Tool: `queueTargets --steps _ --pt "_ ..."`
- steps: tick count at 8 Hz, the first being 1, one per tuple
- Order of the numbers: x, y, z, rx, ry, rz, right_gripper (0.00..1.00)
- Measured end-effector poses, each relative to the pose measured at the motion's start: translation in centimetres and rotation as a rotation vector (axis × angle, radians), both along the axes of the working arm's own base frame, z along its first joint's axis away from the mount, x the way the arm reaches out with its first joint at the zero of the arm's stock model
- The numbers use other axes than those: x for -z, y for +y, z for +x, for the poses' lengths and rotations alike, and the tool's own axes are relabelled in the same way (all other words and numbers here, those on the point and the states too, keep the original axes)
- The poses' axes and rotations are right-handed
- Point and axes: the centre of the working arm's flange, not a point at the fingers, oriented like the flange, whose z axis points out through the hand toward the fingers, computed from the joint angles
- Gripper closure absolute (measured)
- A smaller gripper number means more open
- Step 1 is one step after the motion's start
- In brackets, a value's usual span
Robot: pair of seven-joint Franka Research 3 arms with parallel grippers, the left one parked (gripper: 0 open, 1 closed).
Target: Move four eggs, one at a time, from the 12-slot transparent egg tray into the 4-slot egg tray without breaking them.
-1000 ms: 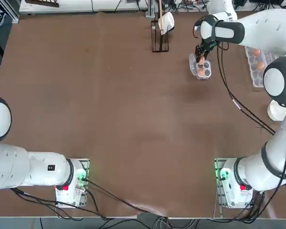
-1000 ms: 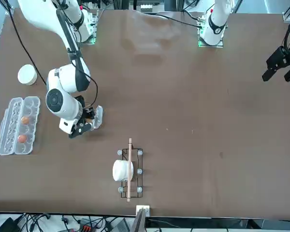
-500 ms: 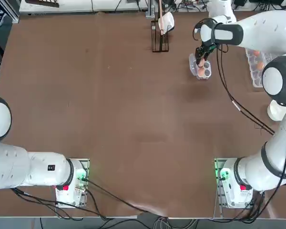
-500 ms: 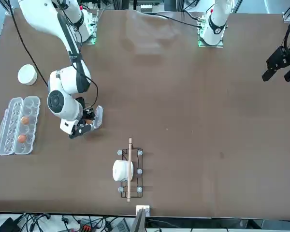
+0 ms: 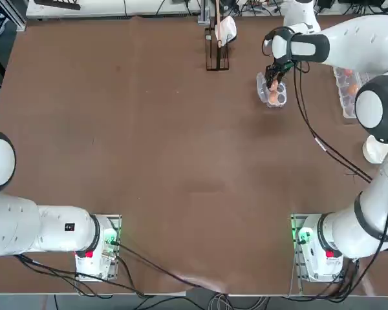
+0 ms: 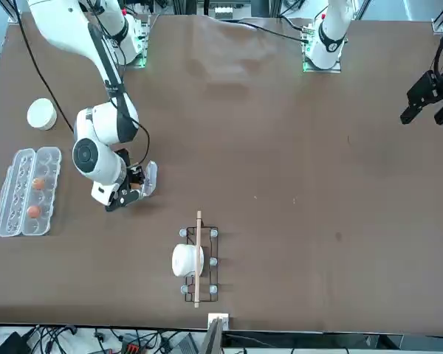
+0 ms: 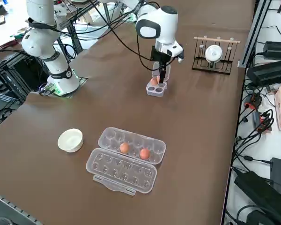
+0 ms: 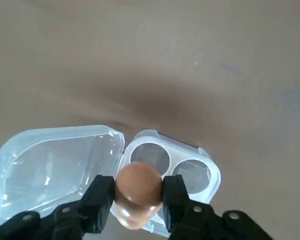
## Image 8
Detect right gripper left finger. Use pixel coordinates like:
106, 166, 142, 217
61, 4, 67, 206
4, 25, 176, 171
0, 174, 116, 240

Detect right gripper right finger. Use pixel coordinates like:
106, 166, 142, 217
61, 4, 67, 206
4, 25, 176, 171
161, 174, 273, 240

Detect brown egg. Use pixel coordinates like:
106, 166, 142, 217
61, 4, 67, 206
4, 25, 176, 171
113, 199, 163, 230
114, 162, 163, 205

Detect clear four-slot egg tray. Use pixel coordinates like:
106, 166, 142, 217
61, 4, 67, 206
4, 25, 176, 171
0, 124, 222, 238

